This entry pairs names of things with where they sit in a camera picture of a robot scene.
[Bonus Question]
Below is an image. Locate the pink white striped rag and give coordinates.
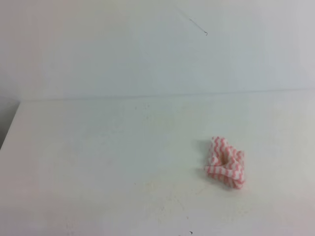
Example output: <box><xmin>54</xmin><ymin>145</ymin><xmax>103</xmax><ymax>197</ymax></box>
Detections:
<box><xmin>204</xmin><ymin>136</ymin><xmax>245</xmax><ymax>189</ymax></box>

